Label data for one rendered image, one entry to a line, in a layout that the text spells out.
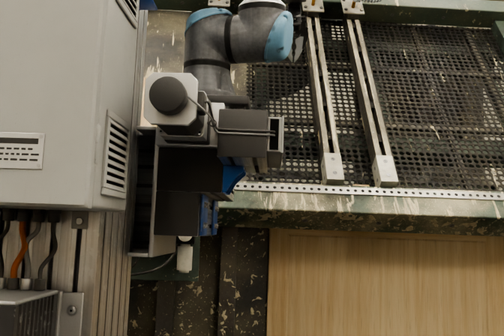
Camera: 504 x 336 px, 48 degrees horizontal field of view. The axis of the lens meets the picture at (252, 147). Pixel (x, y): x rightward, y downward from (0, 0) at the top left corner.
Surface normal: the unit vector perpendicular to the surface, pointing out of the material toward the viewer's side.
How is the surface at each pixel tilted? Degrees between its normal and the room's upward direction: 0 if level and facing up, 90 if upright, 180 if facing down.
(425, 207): 55
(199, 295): 90
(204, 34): 90
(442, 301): 90
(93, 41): 90
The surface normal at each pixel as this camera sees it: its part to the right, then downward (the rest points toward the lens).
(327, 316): 0.06, -0.15
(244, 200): 0.07, -0.69
